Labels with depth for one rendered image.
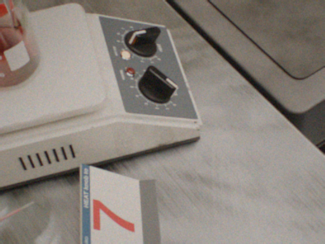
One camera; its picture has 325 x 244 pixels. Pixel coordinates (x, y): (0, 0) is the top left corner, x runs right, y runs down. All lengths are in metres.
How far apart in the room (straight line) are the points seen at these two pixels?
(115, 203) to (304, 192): 0.16
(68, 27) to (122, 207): 0.16
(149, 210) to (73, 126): 0.10
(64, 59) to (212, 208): 0.18
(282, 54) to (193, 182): 0.63
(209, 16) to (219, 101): 0.63
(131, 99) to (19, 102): 0.09
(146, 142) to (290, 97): 0.58
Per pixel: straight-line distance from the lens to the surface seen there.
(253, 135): 0.63
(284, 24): 1.25
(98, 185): 0.57
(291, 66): 1.19
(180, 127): 0.59
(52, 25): 0.61
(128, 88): 0.59
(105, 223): 0.56
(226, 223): 0.58
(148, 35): 0.63
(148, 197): 0.59
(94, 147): 0.59
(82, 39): 0.60
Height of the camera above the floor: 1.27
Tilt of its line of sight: 55 degrees down
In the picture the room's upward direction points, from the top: 7 degrees counter-clockwise
